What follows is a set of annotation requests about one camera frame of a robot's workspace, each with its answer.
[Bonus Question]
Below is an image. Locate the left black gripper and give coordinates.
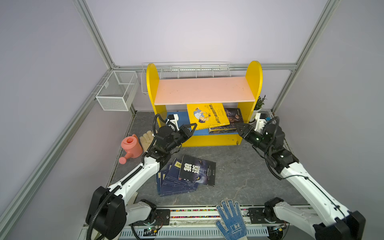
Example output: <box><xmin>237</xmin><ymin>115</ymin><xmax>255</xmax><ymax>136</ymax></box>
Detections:
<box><xmin>166</xmin><ymin>123</ymin><xmax>197</xmax><ymax>153</ymax></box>

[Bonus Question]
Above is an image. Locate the purple book orange calligraphy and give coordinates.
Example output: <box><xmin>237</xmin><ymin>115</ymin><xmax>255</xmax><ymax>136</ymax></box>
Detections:
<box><xmin>225</xmin><ymin>108</ymin><xmax>244</xmax><ymax>124</ymax></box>

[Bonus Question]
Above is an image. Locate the yellow cartoon boy book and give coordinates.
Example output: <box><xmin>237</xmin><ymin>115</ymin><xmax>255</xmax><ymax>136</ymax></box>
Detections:
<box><xmin>209</xmin><ymin>124</ymin><xmax>237</xmax><ymax>135</ymax></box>

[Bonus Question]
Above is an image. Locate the yellow blue-figure cartoon book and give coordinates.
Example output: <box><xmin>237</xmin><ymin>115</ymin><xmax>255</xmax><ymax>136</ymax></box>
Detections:
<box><xmin>187</xmin><ymin>103</ymin><xmax>230</xmax><ymax>130</ymax></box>

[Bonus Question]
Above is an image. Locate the black wolf cover book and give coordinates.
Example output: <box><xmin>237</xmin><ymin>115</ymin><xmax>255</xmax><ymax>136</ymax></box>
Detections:
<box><xmin>179</xmin><ymin>155</ymin><xmax>217</xmax><ymax>186</ymax></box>

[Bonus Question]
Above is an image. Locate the dark blue classic book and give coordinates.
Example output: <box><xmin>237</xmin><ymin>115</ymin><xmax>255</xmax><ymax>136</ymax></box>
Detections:
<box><xmin>163</xmin><ymin>159</ymin><xmax>199</xmax><ymax>191</ymax></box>

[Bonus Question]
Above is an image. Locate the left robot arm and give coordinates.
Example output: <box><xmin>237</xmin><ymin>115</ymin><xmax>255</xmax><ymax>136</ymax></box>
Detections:
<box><xmin>86</xmin><ymin>124</ymin><xmax>197</xmax><ymax>240</ymax></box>

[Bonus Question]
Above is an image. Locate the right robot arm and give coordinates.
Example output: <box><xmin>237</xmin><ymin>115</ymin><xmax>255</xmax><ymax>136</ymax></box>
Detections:
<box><xmin>235</xmin><ymin>117</ymin><xmax>366</xmax><ymax>240</ymax></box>

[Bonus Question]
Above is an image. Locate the small potted green plant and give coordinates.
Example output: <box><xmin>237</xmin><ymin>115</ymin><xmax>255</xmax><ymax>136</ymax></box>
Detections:
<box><xmin>251</xmin><ymin>95</ymin><xmax>266</xmax><ymax>121</ymax></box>

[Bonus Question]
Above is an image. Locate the yellow shelf with coloured boards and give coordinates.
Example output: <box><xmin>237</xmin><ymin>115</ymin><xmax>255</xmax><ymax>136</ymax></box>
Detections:
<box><xmin>146</xmin><ymin>60</ymin><xmax>264</xmax><ymax>148</ymax></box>

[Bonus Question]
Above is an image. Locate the beige work glove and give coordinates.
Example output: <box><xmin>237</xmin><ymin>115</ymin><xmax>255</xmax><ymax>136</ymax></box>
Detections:
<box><xmin>139</xmin><ymin>131</ymin><xmax>154</xmax><ymax>152</ymax></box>

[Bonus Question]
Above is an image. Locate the pink watering can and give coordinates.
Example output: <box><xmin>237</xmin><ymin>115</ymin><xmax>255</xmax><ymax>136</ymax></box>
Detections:
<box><xmin>119</xmin><ymin>134</ymin><xmax>143</xmax><ymax>165</ymax></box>

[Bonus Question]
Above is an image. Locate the blue dotted knit glove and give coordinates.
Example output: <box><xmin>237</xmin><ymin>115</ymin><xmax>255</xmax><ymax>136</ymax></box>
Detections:
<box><xmin>216</xmin><ymin>200</ymin><xmax>248</xmax><ymax>240</ymax></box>

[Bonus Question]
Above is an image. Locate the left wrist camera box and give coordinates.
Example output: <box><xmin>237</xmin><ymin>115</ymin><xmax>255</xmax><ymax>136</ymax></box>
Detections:
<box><xmin>168</xmin><ymin>114</ymin><xmax>179</xmax><ymax>131</ymax></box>

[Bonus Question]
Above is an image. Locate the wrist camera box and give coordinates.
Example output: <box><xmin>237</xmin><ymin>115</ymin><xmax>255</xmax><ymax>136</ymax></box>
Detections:
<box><xmin>168</xmin><ymin>114</ymin><xmax>179</xmax><ymax>131</ymax></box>
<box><xmin>255</xmin><ymin>113</ymin><xmax>267</xmax><ymax>133</ymax></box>

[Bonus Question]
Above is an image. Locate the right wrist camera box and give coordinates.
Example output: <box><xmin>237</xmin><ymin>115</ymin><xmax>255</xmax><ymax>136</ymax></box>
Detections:
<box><xmin>255</xmin><ymin>113</ymin><xmax>267</xmax><ymax>133</ymax></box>

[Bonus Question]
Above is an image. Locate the white mesh wall basket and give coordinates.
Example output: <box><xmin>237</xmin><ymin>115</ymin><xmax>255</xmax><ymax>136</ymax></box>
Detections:
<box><xmin>96</xmin><ymin>71</ymin><xmax>139</xmax><ymax>112</ymax></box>

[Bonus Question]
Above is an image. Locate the front rail with cable tray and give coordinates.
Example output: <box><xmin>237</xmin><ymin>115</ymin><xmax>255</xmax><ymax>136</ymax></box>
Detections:
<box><xmin>78</xmin><ymin>205</ymin><xmax>344</xmax><ymax>240</ymax></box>

